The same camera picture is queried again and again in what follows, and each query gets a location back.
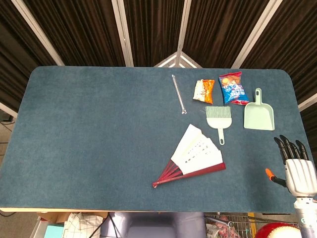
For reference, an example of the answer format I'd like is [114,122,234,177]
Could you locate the orange white snack packet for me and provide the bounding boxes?
[193,79,215,104]

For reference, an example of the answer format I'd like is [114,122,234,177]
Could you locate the red ribbed paper folding fan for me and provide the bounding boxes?
[152,123,226,188]

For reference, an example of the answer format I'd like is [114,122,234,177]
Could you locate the mint green dustpan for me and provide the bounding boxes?
[243,87,275,131]

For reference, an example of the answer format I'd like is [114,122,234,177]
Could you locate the metal wire cart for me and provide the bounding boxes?
[204,212,258,238]

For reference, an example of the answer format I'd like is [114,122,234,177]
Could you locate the teal box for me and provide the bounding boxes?
[44,224,65,238]

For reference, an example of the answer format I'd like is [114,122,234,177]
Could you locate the clear wrapped straw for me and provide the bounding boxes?
[171,74,188,115]

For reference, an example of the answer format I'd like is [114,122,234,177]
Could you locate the blue red snack packet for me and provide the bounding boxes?
[218,71,250,105]

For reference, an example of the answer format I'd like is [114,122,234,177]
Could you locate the white checked cloth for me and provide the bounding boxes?
[63,212,105,238]

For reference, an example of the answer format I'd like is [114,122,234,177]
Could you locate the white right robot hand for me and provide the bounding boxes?
[265,135,317,198]

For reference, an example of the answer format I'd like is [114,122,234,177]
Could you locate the brown cardboard box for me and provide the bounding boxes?
[37,212,108,224]

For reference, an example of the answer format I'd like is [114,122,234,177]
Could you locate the purple robot torso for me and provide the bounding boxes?
[100,212,206,238]

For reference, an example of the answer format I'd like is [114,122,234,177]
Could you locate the dark brown pleated curtain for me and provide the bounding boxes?
[0,0,317,119]

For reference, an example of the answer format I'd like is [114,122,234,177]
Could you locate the mint green hand brush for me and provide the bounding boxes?
[205,106,233,145]

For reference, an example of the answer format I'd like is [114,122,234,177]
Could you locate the white triangular frame foot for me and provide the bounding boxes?
[153,49,202,68]

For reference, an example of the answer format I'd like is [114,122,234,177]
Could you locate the white partition frame post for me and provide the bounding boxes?
[177,0,193,53]
[0,101,18,119]
[111,0,134,67]
[298,93,317,112]
[11,0,65,66]
[231,0,283,69]

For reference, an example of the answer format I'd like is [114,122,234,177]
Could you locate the blue felt table cover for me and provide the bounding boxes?
[0,65,317,214]

